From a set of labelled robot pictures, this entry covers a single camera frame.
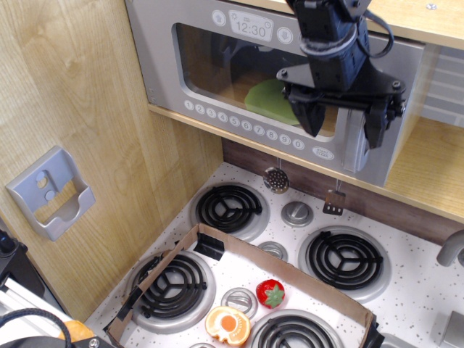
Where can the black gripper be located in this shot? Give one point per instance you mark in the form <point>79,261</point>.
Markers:
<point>340,74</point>

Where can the grey toy microwave door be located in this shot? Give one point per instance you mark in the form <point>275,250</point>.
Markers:
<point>200,59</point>

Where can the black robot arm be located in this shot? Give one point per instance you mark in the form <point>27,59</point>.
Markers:
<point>337,20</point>

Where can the green plate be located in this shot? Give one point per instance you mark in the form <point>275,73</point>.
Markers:
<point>266,99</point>

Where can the hanging toy spatula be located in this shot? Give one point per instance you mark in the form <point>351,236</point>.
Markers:
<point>335,200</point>

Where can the hanging skimmer spoon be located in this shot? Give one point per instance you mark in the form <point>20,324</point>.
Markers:
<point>276,179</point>

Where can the back left stove burner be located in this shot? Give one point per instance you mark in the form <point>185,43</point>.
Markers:
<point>233,208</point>

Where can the stove burner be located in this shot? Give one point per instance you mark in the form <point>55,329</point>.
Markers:
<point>347,259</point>
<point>293,328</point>
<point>178,298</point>
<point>233,208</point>

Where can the back right stove burner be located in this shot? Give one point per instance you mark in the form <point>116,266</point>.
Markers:
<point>347,259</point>

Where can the grey middle stove knob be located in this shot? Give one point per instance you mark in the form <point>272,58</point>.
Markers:
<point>274,249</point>

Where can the grey toy faucet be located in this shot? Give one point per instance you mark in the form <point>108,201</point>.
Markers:
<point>452,250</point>

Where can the red toy strawberry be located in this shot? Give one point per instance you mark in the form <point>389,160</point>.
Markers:
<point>270,293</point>

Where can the grey front stove knob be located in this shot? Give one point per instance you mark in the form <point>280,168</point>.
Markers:
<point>242,300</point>

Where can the front right stove burner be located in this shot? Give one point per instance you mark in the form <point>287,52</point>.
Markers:
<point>293,328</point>

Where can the orange toy fruit half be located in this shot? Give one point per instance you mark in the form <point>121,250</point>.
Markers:
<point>228,325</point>

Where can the front left stove burner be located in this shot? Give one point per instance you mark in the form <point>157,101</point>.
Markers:
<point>178,298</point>

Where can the orange toy bread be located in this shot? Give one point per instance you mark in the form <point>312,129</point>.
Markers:
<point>78,331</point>

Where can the black device at left edge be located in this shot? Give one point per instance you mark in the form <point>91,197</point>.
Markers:
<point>16,265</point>

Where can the grey wall phone holder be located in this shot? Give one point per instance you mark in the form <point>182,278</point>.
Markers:
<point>40,183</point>

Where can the cardboard frame barrier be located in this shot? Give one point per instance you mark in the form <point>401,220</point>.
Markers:
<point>214,244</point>

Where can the aluminium rail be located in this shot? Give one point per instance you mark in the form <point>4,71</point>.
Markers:
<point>16,297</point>

